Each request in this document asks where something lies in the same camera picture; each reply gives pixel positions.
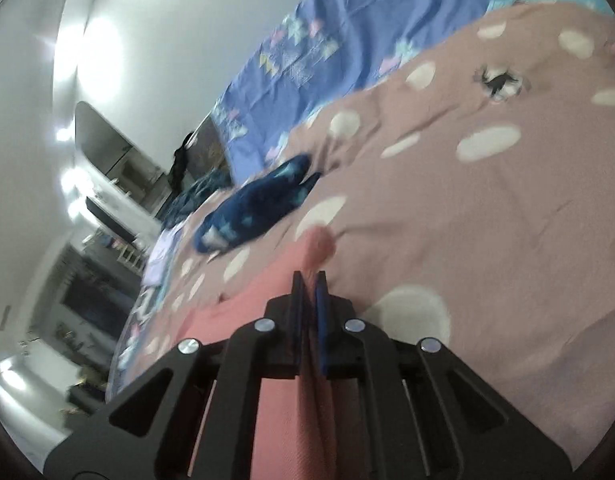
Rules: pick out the white folded cloth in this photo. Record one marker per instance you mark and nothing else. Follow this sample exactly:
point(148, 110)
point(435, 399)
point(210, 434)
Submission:
point(160, 257)

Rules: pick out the white ladder rack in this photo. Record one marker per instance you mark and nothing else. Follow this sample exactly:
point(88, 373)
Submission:
point(130, 257)

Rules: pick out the pink long-sleeve shirt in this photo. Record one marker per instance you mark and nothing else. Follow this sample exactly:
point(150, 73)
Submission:
point(282, 420)

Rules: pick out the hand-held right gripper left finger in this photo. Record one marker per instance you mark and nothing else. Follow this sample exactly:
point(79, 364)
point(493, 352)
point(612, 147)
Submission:
point(297, 320)

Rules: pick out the blue white printed bedsheet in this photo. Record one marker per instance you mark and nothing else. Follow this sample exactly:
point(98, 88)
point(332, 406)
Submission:
point(137, 310)

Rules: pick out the brown polka dot blanket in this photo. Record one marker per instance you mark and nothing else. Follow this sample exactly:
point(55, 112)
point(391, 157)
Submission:
point(437, 210)

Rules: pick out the dark teal fuzzy blanket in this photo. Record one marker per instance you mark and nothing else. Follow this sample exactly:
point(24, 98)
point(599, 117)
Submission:
point(192, 197)

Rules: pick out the black hanging garment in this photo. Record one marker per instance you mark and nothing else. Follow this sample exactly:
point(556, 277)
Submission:
point(180, 167)

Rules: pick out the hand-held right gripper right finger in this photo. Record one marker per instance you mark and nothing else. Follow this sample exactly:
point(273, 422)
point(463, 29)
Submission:
point(321, 320)

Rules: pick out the navy star-printed garment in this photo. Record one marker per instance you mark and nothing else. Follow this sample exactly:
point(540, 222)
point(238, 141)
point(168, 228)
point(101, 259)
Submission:
point(252, 205)

